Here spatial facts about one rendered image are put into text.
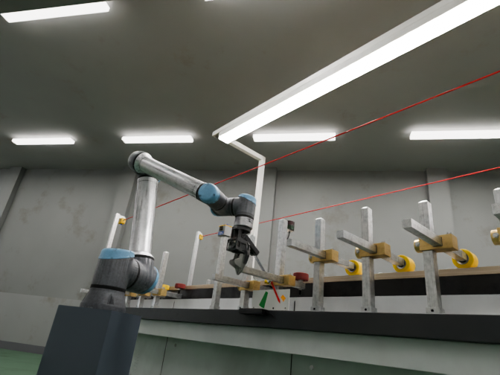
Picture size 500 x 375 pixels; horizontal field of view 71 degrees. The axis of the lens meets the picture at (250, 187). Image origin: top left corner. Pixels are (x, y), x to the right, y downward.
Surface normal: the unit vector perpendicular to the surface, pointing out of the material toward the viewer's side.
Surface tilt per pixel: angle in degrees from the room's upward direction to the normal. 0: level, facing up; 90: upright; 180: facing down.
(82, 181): 90
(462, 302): 90
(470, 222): 90
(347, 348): 90
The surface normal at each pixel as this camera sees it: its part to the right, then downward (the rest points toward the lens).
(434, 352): -0.73, -0.35
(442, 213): -0.20, -0.42
